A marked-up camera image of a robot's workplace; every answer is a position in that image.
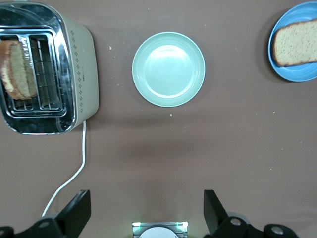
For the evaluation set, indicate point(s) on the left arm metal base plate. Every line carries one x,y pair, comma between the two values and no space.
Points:
184,229

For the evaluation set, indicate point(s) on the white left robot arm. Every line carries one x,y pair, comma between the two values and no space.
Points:
158,234

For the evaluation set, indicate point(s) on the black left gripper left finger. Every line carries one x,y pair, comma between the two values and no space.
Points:
64,225

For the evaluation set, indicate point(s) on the blue round plate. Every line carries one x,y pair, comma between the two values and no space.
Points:
292,74

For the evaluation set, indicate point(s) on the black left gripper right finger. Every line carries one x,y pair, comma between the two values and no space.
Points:
225,228

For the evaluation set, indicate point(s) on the brown bread slice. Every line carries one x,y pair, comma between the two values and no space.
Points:
17,72
297,44

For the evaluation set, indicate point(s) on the beige chrome toaster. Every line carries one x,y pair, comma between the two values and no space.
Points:
84,74

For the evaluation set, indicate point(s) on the mint green round plate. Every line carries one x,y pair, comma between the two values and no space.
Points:
168,69

